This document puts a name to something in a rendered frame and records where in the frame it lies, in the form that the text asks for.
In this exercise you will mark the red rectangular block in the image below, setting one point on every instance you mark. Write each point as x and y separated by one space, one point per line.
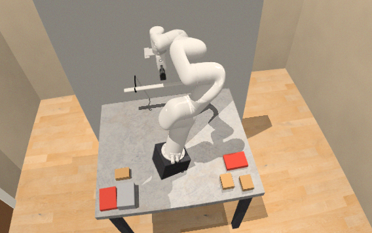
108 198
235 161

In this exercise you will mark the tan flat block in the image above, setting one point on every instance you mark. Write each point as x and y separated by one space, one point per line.
122 174
226 181
246 182

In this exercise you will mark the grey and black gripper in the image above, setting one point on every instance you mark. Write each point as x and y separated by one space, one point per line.
161 60

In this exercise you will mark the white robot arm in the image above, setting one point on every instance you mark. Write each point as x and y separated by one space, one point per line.
179 114

